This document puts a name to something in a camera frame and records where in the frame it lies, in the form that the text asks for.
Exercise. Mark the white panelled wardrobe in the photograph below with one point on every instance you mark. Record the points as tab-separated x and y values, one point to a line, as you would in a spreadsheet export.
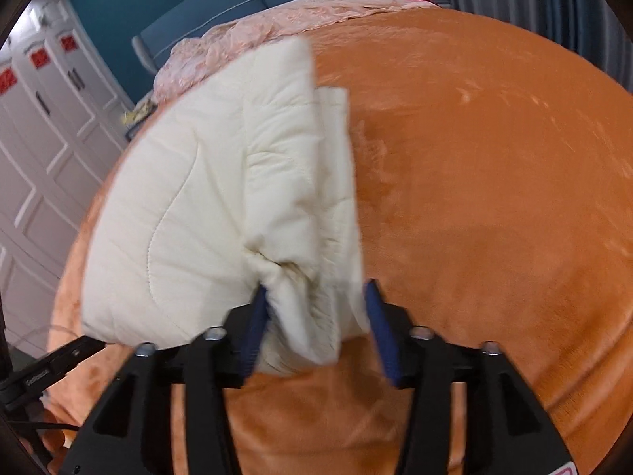
39	158

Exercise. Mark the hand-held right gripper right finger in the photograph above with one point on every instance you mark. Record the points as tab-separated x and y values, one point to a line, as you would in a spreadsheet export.
381	336

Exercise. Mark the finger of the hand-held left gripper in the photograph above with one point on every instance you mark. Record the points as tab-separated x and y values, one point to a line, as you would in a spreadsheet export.
54	363

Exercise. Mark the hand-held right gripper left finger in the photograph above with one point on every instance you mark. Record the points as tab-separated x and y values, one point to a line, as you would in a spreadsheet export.
254	336

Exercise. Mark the pale yellow cloth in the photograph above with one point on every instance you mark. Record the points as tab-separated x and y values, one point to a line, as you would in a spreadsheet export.
138	113

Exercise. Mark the cream quilted jacket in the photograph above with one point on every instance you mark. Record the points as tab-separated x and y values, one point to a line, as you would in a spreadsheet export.
198	183

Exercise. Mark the orange plush blanket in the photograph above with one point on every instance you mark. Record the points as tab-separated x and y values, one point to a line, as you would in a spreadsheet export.
494	183

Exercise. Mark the pink lace quilt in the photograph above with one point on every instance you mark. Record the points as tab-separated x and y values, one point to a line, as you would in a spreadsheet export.
247	29

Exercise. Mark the grey nightstand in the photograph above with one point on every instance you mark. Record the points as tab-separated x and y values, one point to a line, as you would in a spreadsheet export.
133	131

